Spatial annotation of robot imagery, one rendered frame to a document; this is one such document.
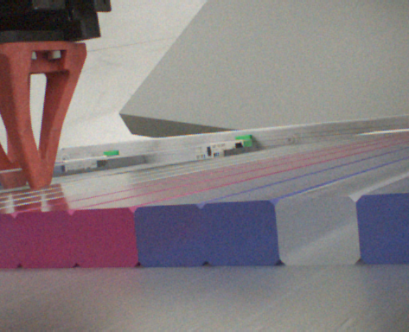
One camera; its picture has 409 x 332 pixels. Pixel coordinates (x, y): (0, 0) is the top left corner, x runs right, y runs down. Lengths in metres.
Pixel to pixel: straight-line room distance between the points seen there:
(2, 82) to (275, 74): 0.60
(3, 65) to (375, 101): 0.55
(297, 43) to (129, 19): 1.51
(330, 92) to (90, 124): 1.30
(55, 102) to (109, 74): 1.84
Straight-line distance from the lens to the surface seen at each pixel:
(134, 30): 2.41
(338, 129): 0.66
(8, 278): 0.16
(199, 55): 1.06
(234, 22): 1.08
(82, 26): 0.43
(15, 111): 0.41
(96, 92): 2.24
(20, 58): 0.40
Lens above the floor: 1.17
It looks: 40 degrees down
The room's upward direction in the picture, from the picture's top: 29 degrees counter-clockwise
